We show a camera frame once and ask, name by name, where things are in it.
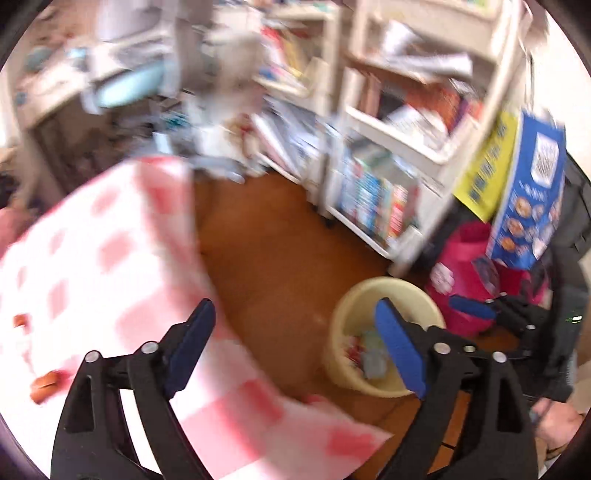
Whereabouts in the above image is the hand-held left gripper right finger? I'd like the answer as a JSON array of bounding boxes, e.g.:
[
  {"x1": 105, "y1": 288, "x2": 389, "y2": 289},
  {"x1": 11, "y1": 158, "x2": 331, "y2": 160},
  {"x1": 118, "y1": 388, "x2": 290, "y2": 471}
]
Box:
[{"x1": 374, "y1": 298, "x2": 539, "y2": 480}]

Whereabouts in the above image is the white rolling book cart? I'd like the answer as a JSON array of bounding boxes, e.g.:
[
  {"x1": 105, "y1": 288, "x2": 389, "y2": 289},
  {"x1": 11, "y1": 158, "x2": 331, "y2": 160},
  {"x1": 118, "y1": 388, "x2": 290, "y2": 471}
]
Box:
[
  {"x1": 249, "y1": 0, "x2": 342, "y2": 185},
  {"x1": 318, "y1": 0, "x2": 532, "y2": 278}
]

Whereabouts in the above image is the blue printed cardboard box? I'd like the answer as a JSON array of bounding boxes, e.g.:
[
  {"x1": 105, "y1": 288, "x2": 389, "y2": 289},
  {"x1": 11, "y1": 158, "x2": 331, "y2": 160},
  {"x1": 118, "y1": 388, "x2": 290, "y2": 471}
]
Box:
[{"x1": 485, "y1": 108, "x2": 567, "y2": 271}]

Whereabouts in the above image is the white desk with drawers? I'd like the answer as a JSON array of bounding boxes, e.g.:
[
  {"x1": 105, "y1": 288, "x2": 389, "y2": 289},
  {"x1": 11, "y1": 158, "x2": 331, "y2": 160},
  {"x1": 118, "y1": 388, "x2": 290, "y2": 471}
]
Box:
[{"x1": 9, "y1": 37, "x2": 116, "y2": 130}]

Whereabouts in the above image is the red white checkered tablecloth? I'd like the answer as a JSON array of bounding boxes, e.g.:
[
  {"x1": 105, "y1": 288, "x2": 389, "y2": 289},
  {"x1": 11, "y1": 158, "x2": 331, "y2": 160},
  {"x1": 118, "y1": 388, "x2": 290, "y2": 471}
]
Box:
[{"x1": 0, "y1": 157, "x2": 393, "y2": 480}]

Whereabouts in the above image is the pink bag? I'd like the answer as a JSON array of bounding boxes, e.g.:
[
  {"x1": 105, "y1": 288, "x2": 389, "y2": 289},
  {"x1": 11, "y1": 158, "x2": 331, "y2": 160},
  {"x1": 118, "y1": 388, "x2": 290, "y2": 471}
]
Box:
[{"x1": 425, "y1": 222, "x2": 550, "y2": 335}]

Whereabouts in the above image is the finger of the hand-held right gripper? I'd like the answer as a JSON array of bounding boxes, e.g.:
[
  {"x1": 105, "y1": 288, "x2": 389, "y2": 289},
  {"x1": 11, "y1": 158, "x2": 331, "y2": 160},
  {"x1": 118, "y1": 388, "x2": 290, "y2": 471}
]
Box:
[{"x1": 449, "y1": 294, "x2": 536, "y2": 335}]

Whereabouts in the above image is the yellow printed card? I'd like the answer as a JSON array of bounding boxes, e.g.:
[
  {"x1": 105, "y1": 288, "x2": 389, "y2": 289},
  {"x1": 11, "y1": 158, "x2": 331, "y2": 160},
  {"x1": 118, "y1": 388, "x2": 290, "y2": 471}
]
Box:
[{"x1": 452, "y1": 111, "x2": 519, "y2": 223}]

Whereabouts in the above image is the person's right hand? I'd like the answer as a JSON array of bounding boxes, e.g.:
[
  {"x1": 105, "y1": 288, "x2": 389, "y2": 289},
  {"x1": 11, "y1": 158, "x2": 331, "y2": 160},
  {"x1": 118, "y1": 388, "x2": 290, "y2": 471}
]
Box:
[{"x1": 531, "y1": 392, "x2": 585, "y2": 457}]

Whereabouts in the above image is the pale yellow waste bin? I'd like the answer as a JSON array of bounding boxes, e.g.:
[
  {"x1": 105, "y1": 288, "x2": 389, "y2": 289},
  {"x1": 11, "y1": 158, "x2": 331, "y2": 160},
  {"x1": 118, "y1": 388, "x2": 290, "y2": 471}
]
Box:
[{"x1": 323, "y1": 277, "x2": 446, "y2": 398}]

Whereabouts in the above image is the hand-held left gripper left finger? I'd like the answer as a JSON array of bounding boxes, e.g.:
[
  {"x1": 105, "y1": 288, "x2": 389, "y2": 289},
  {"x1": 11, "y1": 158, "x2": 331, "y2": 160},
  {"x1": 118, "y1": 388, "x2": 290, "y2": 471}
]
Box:
[{"x1": 51, "y1": 298, "x2": 218, "y2": 480}]

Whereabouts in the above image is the grey blue desk chair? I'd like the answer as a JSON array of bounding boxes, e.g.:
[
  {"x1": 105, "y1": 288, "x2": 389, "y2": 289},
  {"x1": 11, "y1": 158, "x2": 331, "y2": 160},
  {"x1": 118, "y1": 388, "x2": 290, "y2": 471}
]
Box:
[{"x1": 81, "y1": 58, "x2": 178, "y2": 115}]

